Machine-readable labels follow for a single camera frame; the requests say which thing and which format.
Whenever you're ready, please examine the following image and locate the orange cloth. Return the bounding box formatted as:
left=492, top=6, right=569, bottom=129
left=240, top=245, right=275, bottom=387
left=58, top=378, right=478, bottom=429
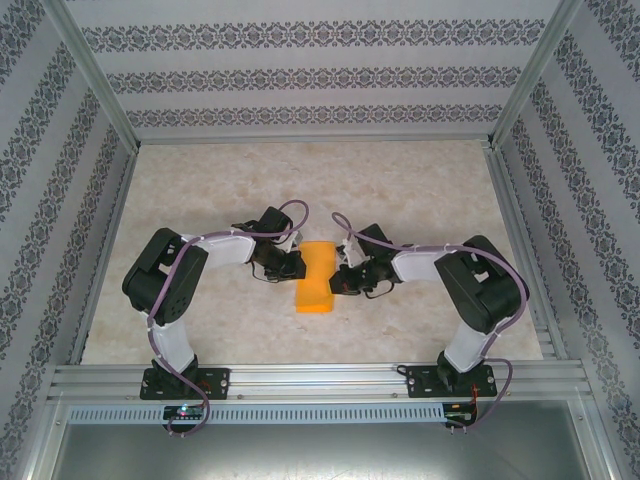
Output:
left=294, top=240, right=338, bottom=315

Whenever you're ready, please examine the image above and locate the grey sheet metal tray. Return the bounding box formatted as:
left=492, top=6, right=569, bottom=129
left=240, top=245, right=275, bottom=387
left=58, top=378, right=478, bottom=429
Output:
left=22, top=399, right=619, bottom=480

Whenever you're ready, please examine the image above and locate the left gripper short black cable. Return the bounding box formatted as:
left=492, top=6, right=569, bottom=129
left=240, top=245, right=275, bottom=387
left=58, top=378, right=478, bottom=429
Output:
left=249, top=258, right=282, bottom=285

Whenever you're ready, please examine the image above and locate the gripper short black cable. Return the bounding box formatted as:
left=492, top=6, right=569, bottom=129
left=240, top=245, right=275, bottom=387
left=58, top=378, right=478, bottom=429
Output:
left=249, top=258, right=282, bottom=285
left=362, top=278, right=400, bottom=302

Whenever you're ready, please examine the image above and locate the right gripper short black cable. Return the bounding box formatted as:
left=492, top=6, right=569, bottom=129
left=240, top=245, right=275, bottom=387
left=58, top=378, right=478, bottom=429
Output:
left=362, top=278, right=400, bottom=302

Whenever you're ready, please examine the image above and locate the long aluminium mounting rail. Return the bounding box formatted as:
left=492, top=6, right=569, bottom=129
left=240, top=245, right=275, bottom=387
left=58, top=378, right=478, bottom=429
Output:
left=47, top=363, right=594, bottom=401

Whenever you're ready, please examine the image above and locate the thin aluminium back rail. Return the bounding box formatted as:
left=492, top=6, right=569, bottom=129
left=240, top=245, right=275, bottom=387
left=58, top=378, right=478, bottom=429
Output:
left=134, top=137, right=494, bottom=147

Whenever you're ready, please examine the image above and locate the slotted grey cable duct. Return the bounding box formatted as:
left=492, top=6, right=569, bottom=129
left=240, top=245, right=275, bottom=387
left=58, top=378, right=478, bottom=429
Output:
left=67, top=403, right=446, bottom=425

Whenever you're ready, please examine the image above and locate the aluminium side rail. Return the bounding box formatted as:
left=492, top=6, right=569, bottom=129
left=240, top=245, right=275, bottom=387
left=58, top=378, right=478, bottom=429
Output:
left=482, top=142, right=571, bottom=361
left=67, top=144, right=141, bottom=366

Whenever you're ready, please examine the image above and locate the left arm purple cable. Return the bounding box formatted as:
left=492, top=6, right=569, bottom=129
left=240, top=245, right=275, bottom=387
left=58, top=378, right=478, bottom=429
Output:
left=147, top=198, right=311, bottom=439

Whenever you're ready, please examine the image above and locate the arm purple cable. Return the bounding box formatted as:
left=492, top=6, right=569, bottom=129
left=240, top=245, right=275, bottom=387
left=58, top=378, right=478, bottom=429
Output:
left=331, top=212, right=530, bottom=435
left=147, top=198, right=311, bottom=439

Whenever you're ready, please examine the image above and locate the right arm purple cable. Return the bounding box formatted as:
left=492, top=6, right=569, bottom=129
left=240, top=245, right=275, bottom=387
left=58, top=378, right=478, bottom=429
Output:
left=331, top=212, right=530, bottom=435

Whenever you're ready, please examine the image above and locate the aluminium frame post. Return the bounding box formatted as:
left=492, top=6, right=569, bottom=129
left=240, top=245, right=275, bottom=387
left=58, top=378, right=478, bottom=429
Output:
left=487, top=0, right=586, bottom=150
left=38, top=0, right=141, bottom=151

